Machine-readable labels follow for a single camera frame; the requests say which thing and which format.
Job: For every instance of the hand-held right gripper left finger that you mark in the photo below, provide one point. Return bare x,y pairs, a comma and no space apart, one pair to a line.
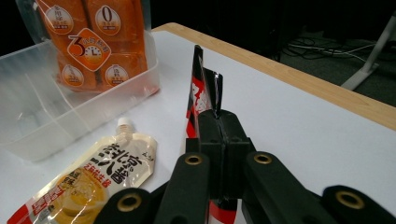
214,140

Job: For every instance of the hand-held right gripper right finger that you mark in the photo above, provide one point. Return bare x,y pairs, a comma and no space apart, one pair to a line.
233,143

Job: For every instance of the white metal stand leg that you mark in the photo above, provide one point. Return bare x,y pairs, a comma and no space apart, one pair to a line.
370,63

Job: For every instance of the white spouted sauce pouch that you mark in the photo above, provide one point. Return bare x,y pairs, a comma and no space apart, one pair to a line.
102,174

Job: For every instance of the orange sausage packet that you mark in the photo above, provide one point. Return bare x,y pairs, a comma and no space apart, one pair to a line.
93,46

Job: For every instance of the translucent plastic divided container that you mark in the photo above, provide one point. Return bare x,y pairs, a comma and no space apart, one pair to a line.
37,124

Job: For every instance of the red and black snack packet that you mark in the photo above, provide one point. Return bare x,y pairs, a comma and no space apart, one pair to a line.
199,93

